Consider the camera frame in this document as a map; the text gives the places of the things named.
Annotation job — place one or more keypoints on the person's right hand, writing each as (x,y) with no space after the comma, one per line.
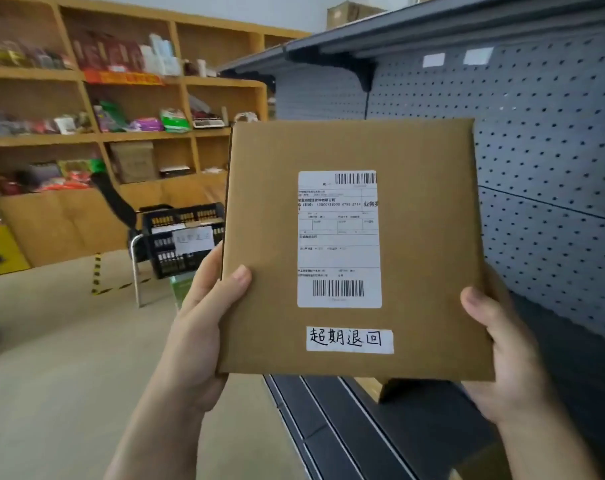
(517,374)

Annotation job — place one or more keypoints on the person's left hand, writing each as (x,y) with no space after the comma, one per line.
(192,344)

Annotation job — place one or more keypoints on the black plastic crate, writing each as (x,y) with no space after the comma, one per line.
(157,259)

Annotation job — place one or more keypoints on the brown cardboard box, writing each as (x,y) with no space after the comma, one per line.
(422,219)
(370,387)
(482,464)

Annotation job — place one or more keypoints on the grey metal pegboard shelf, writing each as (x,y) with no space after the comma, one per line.
(547,144)

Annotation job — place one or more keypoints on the green red printed carton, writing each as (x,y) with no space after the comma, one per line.
(180,289)

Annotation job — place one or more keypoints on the handwritten white paper label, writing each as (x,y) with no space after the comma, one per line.
(193,240)

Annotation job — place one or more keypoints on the black mesh office chair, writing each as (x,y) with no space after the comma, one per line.
(112,199)

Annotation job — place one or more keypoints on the white crumpled paper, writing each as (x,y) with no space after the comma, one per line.
(213,170)

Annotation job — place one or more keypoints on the upright cardboard carton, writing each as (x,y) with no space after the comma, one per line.
(132,162)

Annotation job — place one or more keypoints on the green bottle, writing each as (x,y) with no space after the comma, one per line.
(97,166)

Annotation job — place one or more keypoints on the yellow display stand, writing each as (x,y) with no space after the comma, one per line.
(2,249)

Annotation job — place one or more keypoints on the pile of red snack packets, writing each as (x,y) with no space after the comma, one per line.
(52,180)

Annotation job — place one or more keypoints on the purple packets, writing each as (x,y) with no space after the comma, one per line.
(146,124)

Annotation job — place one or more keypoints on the white electronic scale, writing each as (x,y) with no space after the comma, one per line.
(207,119)

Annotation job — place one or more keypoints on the green white bag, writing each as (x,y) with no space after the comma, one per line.
(175,119)

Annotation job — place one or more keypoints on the white figurine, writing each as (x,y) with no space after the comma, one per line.
(245,116)

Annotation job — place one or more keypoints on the tall green packet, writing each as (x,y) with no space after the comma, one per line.
(113,114)

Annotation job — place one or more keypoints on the pink packet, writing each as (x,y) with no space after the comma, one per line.
(100,119)

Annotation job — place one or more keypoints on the red yellow banner strip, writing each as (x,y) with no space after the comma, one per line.
(122,78)

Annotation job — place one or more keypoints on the white cylinder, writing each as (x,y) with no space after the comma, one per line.
(201,67)

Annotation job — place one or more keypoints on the grey foil packets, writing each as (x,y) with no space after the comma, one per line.
(7,123)

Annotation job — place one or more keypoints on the stack of white paper rolls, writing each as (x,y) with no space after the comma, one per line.
(161,57)

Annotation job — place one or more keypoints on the red gold gift carton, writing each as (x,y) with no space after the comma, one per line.
(107,54)

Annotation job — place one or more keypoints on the white sticker label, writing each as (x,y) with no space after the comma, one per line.
(434,60)
(478,56)

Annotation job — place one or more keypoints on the row of dark packaged jars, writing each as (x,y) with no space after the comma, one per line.
(22,54)

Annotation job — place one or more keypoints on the large printed cardboard carton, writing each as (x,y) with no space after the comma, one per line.
(352,13)

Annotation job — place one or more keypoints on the wooden wall cabinet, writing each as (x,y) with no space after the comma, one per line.
(57,224)

